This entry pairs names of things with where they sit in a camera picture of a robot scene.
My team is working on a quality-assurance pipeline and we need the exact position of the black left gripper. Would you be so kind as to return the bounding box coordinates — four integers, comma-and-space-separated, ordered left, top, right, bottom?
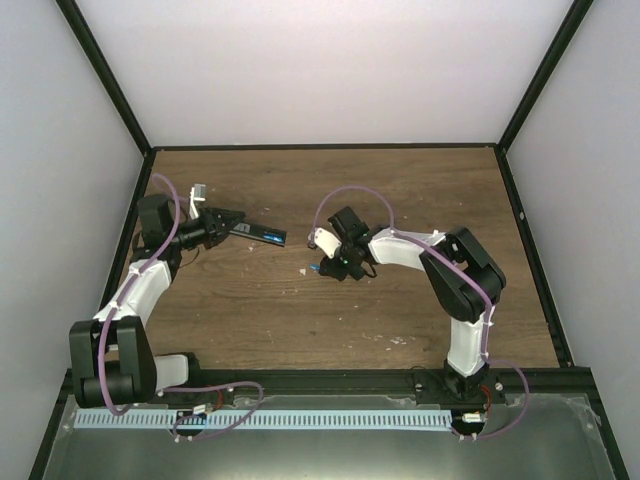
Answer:
169, 207, 246, 251

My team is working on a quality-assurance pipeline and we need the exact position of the black remote control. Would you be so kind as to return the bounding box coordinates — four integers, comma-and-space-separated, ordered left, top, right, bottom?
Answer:
231, 222, 287, 247

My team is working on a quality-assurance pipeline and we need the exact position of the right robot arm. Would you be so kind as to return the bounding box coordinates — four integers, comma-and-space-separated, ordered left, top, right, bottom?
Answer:
309, 207, 506, 403

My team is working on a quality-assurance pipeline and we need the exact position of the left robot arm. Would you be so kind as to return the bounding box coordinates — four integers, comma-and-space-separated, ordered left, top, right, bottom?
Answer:
69, 194, 245, 415

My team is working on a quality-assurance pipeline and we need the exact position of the metal front plate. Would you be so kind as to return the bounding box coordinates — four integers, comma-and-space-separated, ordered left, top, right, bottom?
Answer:
63, 395, 585, 479

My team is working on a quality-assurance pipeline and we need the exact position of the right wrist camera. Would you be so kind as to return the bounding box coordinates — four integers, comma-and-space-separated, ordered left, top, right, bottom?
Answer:
307, 227, 342, 259

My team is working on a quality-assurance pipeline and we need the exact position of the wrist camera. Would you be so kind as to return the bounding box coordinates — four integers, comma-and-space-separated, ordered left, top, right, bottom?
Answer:
307, 227, 342, 259
188, 183, 207, 220

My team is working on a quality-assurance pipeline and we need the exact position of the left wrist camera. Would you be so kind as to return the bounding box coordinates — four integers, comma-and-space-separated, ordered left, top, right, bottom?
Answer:
188, 183, 207, 220

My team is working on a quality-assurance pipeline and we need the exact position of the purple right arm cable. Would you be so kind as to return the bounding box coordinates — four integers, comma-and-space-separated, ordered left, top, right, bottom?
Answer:
312, 185, 531, 441

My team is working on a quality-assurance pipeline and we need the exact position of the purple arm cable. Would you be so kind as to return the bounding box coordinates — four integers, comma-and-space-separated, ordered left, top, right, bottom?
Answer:
312, 185, 531, 441
98, 172, 264, 444

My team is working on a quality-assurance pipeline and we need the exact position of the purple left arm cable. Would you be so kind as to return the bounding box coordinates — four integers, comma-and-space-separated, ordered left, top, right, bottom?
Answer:
98, 172, 264, 444

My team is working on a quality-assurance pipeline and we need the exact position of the light blue slotted cable duct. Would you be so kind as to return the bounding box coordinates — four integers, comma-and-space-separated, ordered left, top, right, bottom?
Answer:
73, 409, 452, 432

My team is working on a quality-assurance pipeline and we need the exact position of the black enclosure frame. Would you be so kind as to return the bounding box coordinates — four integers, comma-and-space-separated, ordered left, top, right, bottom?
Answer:
29, 1, 629, 479

